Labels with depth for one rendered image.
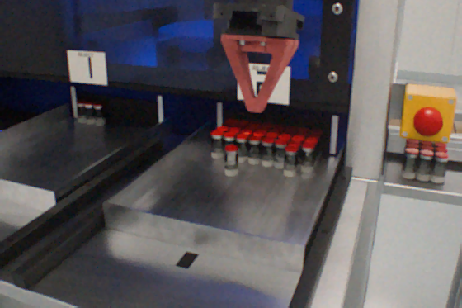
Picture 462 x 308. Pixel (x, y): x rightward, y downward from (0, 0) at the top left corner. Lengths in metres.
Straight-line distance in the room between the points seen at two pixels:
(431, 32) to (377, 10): 4.65
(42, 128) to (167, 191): 0.39
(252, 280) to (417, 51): 4.93
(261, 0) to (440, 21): 4.91
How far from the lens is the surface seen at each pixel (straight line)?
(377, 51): 0.68
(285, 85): 0.71
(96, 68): 0.87
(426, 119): 0.67
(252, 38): 0.43
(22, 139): 0.96
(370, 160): 0.73
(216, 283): 0.51
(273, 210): 0.63
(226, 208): 0.63
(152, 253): 0.56
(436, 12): 5.30
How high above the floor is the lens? 1.20
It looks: 21 degrees down
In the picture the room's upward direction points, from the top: straight up
